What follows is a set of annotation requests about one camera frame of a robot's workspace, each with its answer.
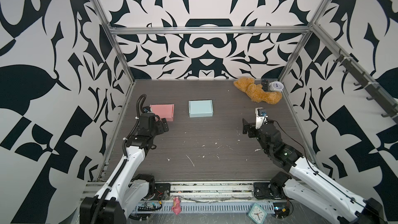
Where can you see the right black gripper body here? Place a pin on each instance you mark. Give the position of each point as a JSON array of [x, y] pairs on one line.
[[254, 133]]

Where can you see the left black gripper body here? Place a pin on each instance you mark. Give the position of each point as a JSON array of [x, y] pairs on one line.
[[157, 129]]

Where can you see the pink paper box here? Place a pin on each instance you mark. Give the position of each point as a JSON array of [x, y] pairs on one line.
[[164, 111]]

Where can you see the light blue paper box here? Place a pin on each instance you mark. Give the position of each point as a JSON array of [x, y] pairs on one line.
[[200, 108]]

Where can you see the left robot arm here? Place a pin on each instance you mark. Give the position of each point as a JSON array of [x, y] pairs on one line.
[[120, 195]]

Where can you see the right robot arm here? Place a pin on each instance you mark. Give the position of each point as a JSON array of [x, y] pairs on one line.
[[301, 181]]

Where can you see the brown teddy bear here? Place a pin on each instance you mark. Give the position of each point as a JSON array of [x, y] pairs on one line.
[[255, 92]]

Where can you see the white round alarm clock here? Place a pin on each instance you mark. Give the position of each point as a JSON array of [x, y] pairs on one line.
[[276, 86]]

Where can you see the black remote control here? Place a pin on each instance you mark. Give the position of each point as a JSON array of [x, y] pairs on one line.
[[265, 84]]

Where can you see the circuit board right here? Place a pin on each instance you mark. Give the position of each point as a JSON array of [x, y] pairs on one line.
[[282, 210]]

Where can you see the teal square clock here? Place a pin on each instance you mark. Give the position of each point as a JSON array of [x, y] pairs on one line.
[[257, 214]]

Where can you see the green circuit board left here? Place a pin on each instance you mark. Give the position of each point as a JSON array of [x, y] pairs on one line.
[[150, 207]]

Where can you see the pink small toy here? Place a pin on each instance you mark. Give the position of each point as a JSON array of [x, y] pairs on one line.
[[176, 208]]

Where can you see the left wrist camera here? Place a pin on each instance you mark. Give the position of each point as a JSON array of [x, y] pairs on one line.
[[146, 109]]

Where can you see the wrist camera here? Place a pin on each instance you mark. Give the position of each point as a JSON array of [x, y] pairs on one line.
[[261, 117], [146, 109]]

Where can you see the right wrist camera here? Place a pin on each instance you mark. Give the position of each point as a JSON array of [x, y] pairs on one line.
[[261, 117]]

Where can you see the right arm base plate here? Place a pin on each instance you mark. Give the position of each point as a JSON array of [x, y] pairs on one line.
[[264, 191]]

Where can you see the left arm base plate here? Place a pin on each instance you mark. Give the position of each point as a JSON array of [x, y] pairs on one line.
[[158, 191]]

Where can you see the black coat hook rail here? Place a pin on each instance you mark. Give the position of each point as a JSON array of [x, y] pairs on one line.
[[365, 81]]

